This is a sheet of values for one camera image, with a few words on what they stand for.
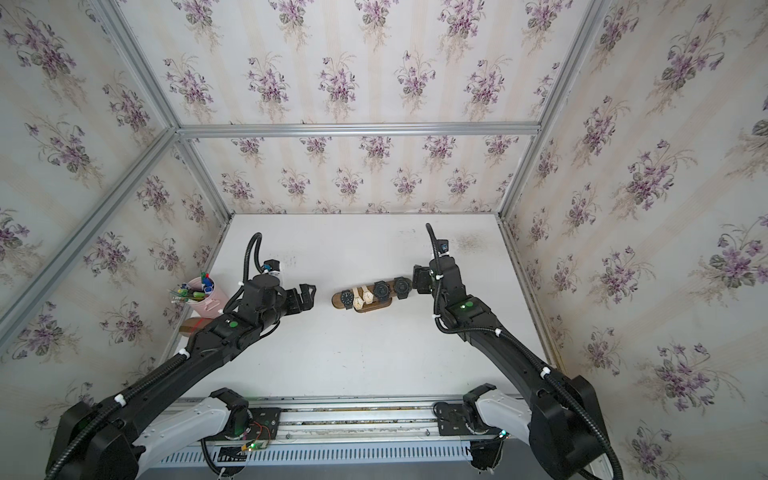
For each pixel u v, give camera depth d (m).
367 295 0.87
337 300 0.87
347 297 0.88
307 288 0.75
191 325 0.86
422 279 0.73
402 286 0.90
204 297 0.84
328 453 0.70
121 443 0.38
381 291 0.88
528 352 0.47
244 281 0.60
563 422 0.40
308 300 0.73
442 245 0.71
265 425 0.72
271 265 0.72
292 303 0.71
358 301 0.86
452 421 0.73
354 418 0.75
